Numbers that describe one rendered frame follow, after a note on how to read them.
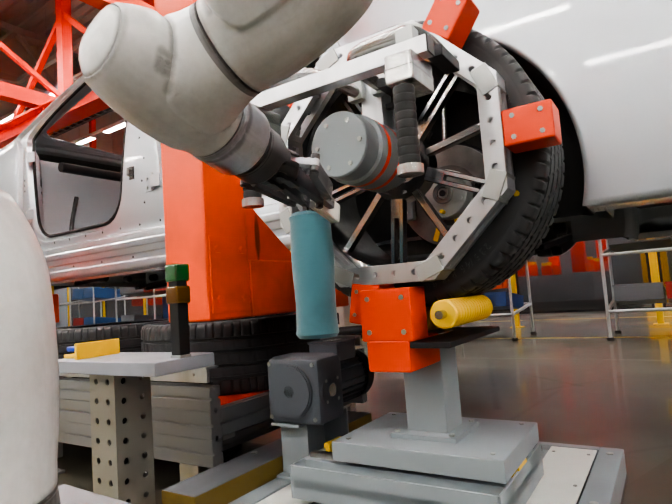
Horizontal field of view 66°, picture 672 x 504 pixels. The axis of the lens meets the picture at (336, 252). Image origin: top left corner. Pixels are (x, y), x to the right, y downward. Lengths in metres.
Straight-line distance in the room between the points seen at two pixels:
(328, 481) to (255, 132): 0.88
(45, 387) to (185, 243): 1.06
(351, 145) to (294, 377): 0.66
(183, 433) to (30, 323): 1.26
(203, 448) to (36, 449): 1.19
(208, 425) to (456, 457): 0.71
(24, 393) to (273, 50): 0.33
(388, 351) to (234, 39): 0.75
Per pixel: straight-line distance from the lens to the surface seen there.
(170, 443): 1.66
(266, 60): 0.50
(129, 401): 1.38
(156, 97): 0.52
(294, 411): 1.40
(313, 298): 1.03
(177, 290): 1.20
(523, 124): 1.02
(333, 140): 1.01
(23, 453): 0.37
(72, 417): 2.06
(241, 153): 0.60
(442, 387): 1.22
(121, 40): 0.51
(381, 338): 1.09
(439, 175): 1.17
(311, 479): 1.30
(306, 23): 0.49
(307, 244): 1.04
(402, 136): 0.85
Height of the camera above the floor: 0.57
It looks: 5 degrees up
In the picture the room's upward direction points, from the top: 4 degrees counter-clockwise
